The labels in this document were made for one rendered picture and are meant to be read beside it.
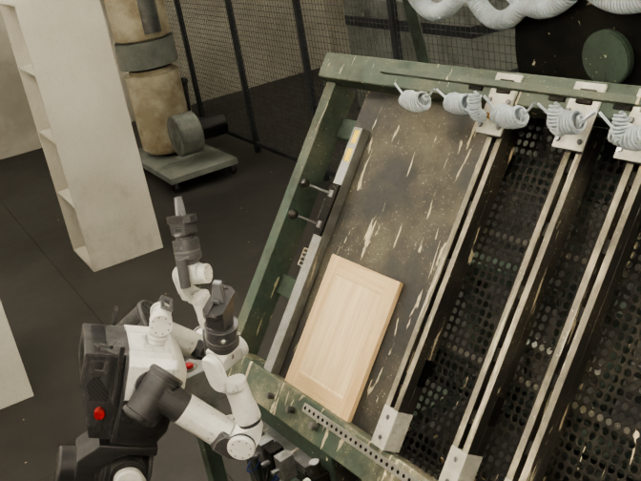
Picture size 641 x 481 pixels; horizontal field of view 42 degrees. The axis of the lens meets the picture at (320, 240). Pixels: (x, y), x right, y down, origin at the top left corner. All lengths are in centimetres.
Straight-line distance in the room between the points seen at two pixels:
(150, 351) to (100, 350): 14
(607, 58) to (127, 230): 465
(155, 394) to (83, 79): 435
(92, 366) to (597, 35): 183
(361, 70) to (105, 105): 365
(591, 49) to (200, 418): 166
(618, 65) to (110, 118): 444
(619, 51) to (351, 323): 122
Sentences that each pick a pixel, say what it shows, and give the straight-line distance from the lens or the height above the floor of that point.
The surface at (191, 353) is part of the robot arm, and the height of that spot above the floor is 115.
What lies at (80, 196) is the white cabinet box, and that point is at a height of 62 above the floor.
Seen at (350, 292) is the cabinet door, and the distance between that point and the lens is 292.
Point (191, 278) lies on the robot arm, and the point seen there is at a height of 140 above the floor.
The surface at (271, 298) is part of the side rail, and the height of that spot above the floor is 105.
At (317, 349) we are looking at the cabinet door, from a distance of 299.
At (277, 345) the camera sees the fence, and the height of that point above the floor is 98.
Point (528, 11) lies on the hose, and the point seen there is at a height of 200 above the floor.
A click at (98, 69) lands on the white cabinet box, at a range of 648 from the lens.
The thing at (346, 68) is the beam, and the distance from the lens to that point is 319.
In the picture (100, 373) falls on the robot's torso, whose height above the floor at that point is 135.
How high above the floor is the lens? 253
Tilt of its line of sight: 23 degrees down
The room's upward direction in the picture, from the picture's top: 10 degrees counter-clockwise
